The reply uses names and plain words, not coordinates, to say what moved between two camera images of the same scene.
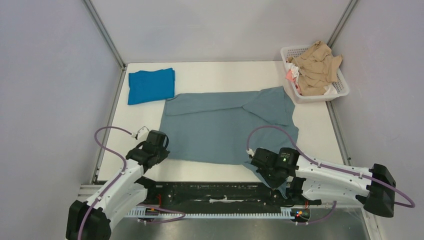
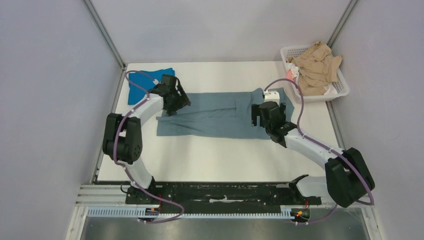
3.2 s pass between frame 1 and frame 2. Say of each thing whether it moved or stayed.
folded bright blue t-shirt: stayed
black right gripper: moved
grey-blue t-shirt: moved
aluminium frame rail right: stayed
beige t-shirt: stayed
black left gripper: moved
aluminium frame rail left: stayed
